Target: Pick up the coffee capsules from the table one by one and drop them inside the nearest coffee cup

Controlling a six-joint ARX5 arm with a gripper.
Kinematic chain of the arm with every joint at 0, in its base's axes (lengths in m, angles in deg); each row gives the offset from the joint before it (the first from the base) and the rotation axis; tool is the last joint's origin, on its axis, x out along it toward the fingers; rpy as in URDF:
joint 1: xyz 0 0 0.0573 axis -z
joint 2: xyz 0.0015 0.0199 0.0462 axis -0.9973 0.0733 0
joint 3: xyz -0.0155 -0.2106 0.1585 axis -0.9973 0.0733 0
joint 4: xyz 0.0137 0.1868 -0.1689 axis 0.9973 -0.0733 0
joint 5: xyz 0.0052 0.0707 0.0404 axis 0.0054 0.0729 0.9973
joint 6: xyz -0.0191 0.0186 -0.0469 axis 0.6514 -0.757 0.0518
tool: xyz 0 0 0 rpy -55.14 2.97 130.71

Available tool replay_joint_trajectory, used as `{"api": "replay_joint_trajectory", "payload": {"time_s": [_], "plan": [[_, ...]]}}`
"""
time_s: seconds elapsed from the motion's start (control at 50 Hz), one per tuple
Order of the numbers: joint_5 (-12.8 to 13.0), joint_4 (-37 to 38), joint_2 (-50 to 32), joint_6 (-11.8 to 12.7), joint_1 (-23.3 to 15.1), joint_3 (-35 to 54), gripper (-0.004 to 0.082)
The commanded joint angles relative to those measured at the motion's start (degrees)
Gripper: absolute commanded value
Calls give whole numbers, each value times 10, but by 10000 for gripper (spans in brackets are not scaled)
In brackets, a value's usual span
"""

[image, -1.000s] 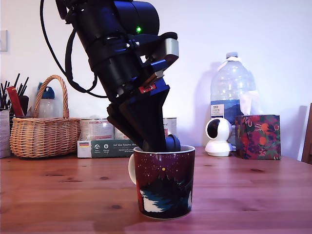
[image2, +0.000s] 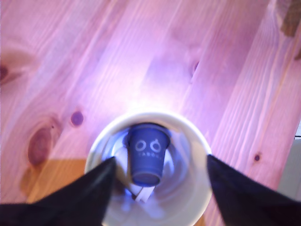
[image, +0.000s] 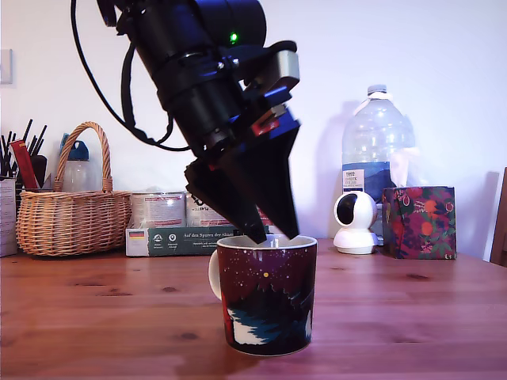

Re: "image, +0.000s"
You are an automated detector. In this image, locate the white wall switch plate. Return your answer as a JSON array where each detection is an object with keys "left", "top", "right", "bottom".
[{"left": 0, "top": 49, "right": 13, "bottom": 86}]

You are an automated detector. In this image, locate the large clear water bottle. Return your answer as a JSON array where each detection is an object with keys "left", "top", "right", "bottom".
[{"left": 341, "top": 84, "right": 417, "bottom": 246}]

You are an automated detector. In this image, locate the small white round camera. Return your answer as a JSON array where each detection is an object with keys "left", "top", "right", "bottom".
[{"left": 332, "top": 192, "right": 379, "bottom": 255}]

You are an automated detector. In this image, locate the clear bottle with blue lid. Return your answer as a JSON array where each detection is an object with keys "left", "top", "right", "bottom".
[{"left": 59, "top": 133, "right": 98, "bottom": 193}]

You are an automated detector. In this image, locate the silver can with black scribble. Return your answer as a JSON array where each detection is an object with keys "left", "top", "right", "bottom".
[{"left": 185, "top": 185, "right": 235, "bottom": 230}]

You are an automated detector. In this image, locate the wicker basket with handle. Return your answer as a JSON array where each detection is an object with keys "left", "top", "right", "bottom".
[{"left": 15, "top": 121, "right": 134, "bottom": 257}]

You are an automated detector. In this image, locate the green cardboard can tray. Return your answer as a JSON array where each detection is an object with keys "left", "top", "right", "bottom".
[{"left": 125, "top": 223, "right": 278, "bottom": 257}]

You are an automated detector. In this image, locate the dark night-sky print mug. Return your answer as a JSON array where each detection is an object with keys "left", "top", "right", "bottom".
[{"left": 208, "top": 234, "right": 318, "bottom": 357}]

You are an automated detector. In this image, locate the white tissue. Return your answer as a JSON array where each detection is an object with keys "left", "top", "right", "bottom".
[{"left": 389, "top": 146, "right": 423, "bottom": 189}]

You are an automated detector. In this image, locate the silver tin can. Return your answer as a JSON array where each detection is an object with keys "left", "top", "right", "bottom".
[{"left": 130, "top": 192, "right": 187, "bottom": 230}]

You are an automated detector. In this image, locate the floral print tissue box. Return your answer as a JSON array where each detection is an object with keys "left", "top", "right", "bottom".
[{"left": 381, "top": 185, "right": 457, "bottom": 261}]

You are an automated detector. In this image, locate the grey camera box on bracket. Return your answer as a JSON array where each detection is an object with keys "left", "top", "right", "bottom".
[{"left": 221, "top": 39, "right": 301, "bottom": 94}]

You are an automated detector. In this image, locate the thin black cable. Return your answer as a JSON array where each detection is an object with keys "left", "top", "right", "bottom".
[{"left": 71, "top": 0, "right": 193, "bottom": 153}]

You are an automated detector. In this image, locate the black braided cable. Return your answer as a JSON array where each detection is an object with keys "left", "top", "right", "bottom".
[{"left": 120, "top": 41, "right": 177, "bottom": 146}]

